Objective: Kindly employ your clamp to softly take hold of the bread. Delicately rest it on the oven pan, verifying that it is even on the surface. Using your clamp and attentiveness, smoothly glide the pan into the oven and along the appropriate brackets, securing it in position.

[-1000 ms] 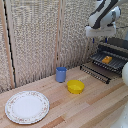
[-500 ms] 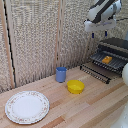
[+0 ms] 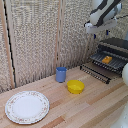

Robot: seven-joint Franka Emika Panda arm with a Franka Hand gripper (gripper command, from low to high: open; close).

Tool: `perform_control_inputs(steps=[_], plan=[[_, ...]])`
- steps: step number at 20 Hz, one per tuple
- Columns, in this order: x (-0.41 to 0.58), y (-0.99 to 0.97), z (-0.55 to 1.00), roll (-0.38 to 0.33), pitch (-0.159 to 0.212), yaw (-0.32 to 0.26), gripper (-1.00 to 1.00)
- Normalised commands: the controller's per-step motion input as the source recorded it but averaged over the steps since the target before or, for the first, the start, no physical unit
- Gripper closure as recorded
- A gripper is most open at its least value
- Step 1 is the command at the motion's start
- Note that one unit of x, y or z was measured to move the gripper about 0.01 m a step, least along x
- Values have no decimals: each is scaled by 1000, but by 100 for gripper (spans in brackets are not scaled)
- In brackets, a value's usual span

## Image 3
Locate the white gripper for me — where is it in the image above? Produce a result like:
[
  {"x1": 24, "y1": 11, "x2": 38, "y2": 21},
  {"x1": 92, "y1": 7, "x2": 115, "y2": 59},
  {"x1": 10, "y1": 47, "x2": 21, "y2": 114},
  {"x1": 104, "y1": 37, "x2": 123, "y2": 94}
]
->
[{"x1": 83, "y1": 17, "x2": 119, "y2": 40}]

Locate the black dish rack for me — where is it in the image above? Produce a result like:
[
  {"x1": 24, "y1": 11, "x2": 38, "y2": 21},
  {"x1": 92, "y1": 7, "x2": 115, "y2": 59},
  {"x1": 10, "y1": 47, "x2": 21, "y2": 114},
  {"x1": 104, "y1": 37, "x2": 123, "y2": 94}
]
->
[{"x1": 79, "y1": 36, "x2": 128, "y2": 85}]

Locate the blue cup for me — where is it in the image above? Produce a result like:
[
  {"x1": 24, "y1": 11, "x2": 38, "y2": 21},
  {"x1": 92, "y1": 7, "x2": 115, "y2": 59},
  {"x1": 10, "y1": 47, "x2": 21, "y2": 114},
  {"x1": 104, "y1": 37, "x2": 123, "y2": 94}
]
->
[{"x1": 54, "y1": 66, "x2": 68, "y2": 84}]

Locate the yellow bowl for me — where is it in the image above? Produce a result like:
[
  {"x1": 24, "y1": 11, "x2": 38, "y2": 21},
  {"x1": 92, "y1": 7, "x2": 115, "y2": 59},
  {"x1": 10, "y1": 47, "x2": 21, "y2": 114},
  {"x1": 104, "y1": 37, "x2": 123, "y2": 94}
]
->
[{"x1": 66, "y1": 79, "x2": 86, "y2": 95}]

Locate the white patterned plate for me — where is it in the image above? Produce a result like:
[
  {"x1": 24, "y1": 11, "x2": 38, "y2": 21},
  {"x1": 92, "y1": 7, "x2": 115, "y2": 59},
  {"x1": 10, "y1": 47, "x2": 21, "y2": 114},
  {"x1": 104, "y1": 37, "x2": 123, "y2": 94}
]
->
[{"x1": 4, "y1": 90, "x2": 51, "y2": 126}]

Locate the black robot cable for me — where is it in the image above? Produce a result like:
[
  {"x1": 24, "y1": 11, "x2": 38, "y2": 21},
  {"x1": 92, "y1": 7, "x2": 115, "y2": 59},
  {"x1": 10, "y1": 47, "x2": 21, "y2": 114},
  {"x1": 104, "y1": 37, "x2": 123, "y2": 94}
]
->
[{"x1": 116, "y1": 13, "x2": 128, "y2": 20}]

